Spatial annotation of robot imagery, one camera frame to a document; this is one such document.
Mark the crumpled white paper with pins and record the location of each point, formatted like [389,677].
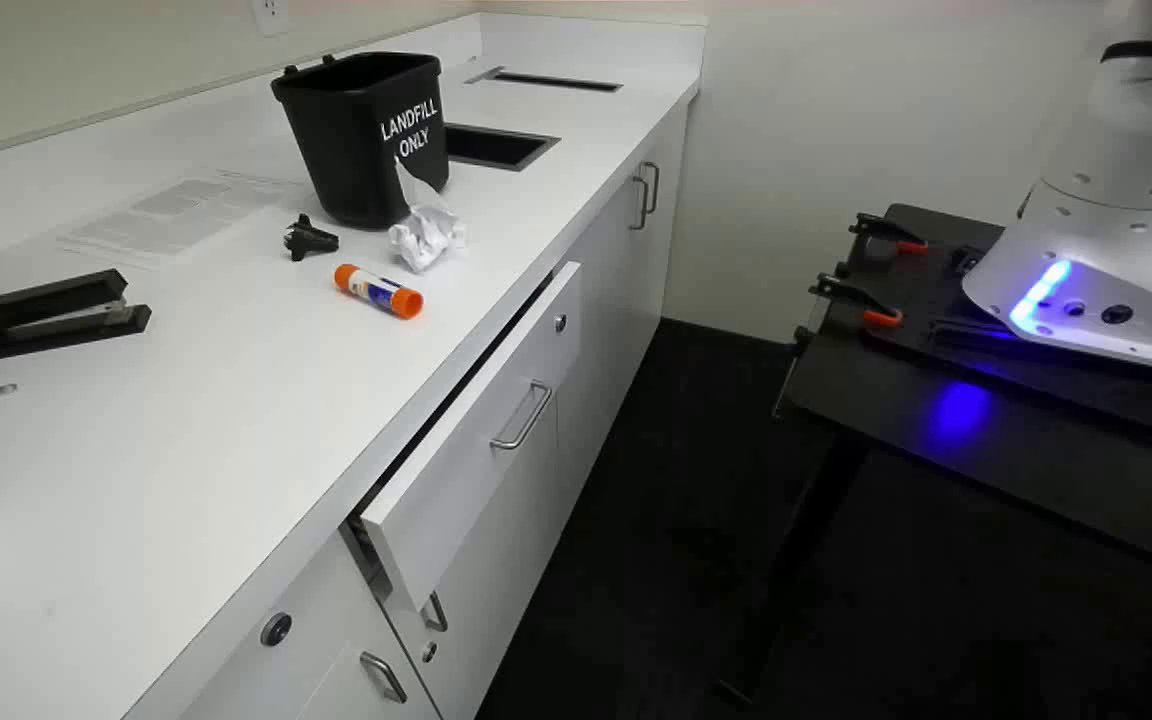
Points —
[420,243]

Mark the white counter cabinet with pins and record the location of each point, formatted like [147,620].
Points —
[321,627]

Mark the black robot table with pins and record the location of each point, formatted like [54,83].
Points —
[1071,452]

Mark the small black clip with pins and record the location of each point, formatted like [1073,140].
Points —
[305,243]

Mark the printed paper sheet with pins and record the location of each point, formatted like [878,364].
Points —
[163,218]

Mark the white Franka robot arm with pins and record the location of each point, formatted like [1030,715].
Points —
[1109,253]

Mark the round silver lock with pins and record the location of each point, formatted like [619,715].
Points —
[279,631]
[561,321]

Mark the black landfill waste bin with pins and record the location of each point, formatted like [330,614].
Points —
[350,146]

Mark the white cabinet drawer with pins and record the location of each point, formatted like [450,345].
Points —
[457,465]

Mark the orange marker pen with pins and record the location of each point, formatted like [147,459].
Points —
[382,291]

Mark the black orange clamp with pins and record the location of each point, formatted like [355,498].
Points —
[899,243]
[869,313]

